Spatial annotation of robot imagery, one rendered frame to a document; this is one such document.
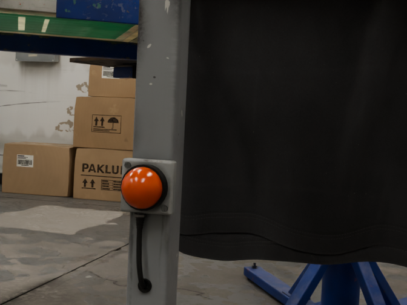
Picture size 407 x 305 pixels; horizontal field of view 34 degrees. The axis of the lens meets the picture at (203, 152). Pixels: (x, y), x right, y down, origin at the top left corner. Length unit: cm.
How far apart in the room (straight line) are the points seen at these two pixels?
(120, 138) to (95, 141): 22
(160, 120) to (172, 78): 4
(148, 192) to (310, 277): 156
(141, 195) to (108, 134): 487
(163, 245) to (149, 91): 14
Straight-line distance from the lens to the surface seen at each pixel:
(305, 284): 211
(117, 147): 542
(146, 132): 62
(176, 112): 62
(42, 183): 572
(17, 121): 637
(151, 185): 59
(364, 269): 214
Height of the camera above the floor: 72
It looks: 3 degrees down
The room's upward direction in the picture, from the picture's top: 3 degrees clockwise
